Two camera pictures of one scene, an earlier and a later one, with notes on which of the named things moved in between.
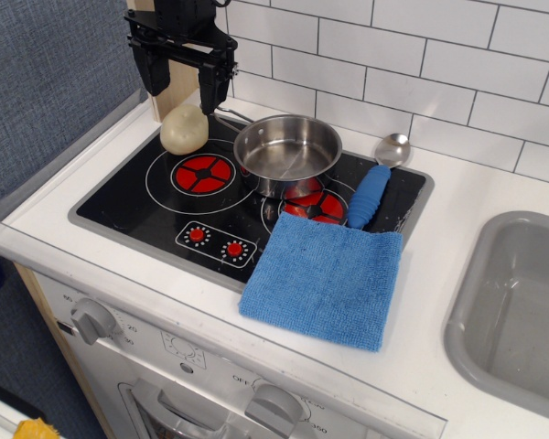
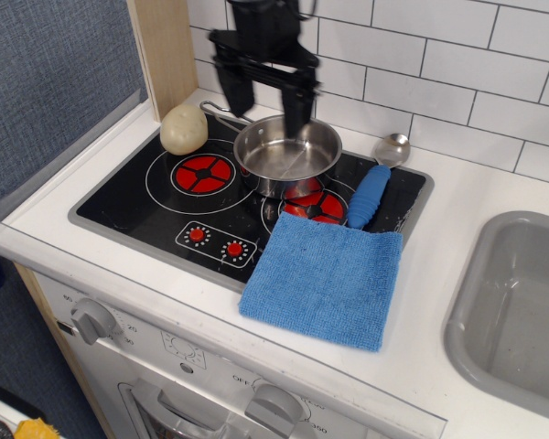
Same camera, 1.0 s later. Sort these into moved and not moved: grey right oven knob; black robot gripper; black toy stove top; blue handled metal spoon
Moved: black robot gripper
Not moved: blue handled metal spoon; black toy stove top; grey right oven knob
